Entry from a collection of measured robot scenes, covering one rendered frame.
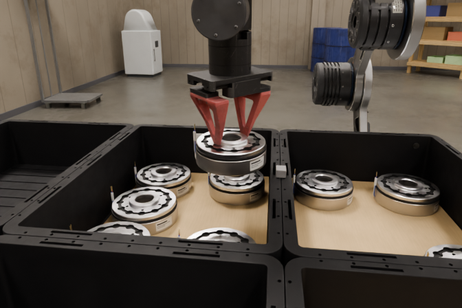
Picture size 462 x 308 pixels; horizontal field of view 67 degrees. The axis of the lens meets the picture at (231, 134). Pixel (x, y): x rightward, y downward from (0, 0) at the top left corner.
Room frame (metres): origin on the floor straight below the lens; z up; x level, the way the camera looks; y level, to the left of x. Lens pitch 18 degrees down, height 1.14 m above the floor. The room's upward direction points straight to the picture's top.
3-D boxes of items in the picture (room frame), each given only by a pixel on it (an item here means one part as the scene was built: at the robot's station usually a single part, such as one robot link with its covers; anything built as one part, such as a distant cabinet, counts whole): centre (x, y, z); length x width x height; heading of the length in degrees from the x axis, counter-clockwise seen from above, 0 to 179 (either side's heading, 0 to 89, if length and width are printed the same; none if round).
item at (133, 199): (0.50, 0.14, 0.86); 0.05 x 0.05 x 0.01
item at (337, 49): (7.59, -2.17, 0.48); 1.35 x 0.80 x 0.97; 175
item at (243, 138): (0.48, 0.00, 0.97); 0.05 x 0.05 x 0.01
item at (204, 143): (0.48, 0.00, 0.97); 0.10 x 0.10 x 0.01
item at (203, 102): (0.47, 0.01, 1.02); 0.07 x 0.07 x 0.09; 36
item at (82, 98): (4.76, 2.19, 0.89); 0.66 x 0.56 x 1.77; 85
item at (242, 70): (0.47, 0.00, 1.09); 0.10 x 0.07 x 0.07; 126
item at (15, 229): (0.49, 0.08, 0.92); 0.40 x 0.30 x 0.02; 173
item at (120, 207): (0.50, 0.14, 0.86); 0.10 x 0.10 x 0.01
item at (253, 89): (0.48, -0.01, 1.02); 0.07 x 0.07 x 0.09; 36
